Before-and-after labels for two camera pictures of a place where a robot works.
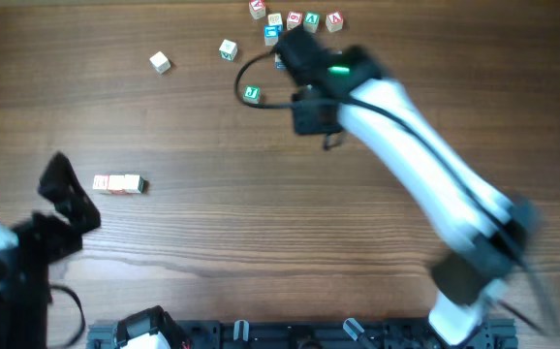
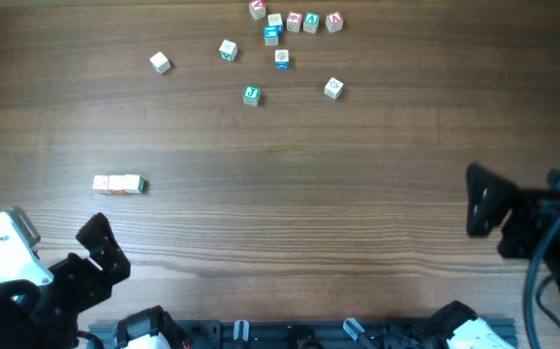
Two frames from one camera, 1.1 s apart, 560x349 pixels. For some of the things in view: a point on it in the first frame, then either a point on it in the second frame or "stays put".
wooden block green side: x=228 y=49 stays put
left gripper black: x=60 y=232 → x=80 y=270
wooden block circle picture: x=252 y=94 stays put
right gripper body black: x=295 y=47 → x=511 y=211
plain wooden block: x=116 y=184 stays put
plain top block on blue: x=275 y=19 stays put
